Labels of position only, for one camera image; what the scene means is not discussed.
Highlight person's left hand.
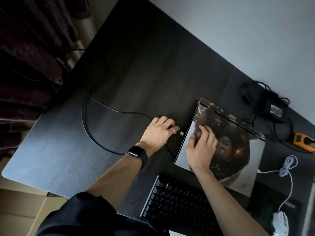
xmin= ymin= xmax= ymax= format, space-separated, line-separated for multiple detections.
xmin=140 ymin=116 xmax=181 ymax=157

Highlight person's right hand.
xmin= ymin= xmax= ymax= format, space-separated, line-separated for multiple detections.
xmin=186 ymin=125 xmax=219 ymax=174

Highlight laptop with printed skin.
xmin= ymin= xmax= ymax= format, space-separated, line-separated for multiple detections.
xmin=174 ymin=98 xmax=266 ymax=197

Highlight black cable with silver plug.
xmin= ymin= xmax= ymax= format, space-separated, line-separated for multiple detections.
xmin=82 ymin=91 xmax=184 ymax=156

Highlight person's left forearm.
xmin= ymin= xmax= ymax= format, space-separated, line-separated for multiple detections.
xmin=85 ymin=152 xmax=146 ymax=212

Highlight person's right forearm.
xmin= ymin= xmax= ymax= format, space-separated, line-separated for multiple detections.
xmin=192 ymin=167 xmax=269 ymax=236

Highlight black smartwatch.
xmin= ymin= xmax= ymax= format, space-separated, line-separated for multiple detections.
xmin=126 ymin=145 xmax=148 ymax=171

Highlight black mechanical keyboard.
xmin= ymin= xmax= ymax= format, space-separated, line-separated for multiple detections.
xmin=140 ymin=173 xmax=225 ymax=236

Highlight black power adapter brick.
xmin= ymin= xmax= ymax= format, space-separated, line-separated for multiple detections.
xmin=265 ymin=99 xmax=284 ymax=119

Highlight black mouse pad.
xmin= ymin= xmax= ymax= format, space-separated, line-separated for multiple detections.
xmin=247 ymin=182 xmax=306 ymax=236

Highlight orange power strip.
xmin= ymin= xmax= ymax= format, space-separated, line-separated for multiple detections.
xmin=293 ymin=133 xmax=315 ymax=154

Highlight white computer mouse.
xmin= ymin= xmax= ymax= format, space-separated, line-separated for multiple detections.
xmin=272 ymin=211 xmax=290 ymax=236

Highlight person's black shirt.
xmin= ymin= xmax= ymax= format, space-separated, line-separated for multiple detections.
xmin=36 ymin=192 xmax=171 ymax=236

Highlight white radiator pipe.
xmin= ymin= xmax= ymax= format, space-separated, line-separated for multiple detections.
xmin=65 ymin=17 xmax=97 ymax=71

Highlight dark purple curtain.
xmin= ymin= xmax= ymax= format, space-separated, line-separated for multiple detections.
xmin=0 ymin=0 xmax=92 ymax=124

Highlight brown cardboard boxes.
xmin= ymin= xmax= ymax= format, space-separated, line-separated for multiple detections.
xmin=0 ymin=157 xmax=70 ymax=236

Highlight black power adapter cable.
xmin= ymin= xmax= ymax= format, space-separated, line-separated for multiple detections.
xmin=240 ymin=80 xmax=295 ymax=148

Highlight white braided mouse cable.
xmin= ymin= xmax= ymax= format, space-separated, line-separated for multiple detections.
xmin=257 ymin=155 xmax=298 ymax=213

